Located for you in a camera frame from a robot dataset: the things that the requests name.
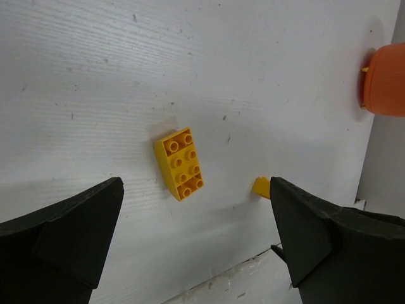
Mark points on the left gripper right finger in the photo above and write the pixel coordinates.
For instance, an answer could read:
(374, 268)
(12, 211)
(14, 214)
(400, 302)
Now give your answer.
(338, 254)

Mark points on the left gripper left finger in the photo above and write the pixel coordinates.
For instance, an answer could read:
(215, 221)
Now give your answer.
(57, 254)

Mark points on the yellow small lego brick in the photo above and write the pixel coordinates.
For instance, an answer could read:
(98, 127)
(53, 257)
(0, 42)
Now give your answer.
(261, 187)

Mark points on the yellow long lego brick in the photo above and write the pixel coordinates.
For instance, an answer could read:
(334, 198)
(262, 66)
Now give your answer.
(177, 159)

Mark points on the orange divided round container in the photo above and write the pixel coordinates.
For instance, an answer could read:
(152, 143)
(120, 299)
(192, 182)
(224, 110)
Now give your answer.
(383, 86)

